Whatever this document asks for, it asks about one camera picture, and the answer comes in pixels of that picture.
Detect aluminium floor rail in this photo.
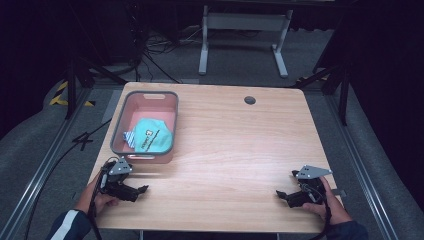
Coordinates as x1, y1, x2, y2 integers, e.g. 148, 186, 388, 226
0, 87, 93, 240
324, 94, 401, 240

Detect bundle of black floor cables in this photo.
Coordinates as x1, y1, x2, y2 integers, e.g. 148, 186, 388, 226
131, 19, 208, 84

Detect black metal stand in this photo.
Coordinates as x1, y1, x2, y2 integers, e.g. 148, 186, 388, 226
63, 54, 128, 120
294, 58, 352, 127

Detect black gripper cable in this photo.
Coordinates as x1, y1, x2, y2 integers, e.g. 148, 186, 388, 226
87, 156, 120, 240
301, 184, 334, 240

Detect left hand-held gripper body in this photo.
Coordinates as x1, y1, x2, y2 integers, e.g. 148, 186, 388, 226
99, 156, 140, 203

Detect person's left hand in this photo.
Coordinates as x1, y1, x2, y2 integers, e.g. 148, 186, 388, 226
74, 172, 120, 215

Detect white metal table frame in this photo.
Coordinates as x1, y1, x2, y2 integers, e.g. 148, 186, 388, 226
198, 4, 294, 79

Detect pink basin with grey rim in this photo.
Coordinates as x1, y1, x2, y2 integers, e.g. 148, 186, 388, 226
109, 90, 180, 165

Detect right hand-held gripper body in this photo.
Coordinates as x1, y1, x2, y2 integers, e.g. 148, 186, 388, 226
285, 164, 333, 209

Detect yellow black floor tape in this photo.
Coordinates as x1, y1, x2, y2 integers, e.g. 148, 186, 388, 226
49, 80, 96, 108

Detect teal packets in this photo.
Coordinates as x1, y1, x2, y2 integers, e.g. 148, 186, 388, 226
130, 117, 175, 154

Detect person's right hand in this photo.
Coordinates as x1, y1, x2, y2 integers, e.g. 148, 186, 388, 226
301, 176, 353, 226

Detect blue white striped cloth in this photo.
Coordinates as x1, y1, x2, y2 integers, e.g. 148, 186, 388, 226
122, 130, 138, 148

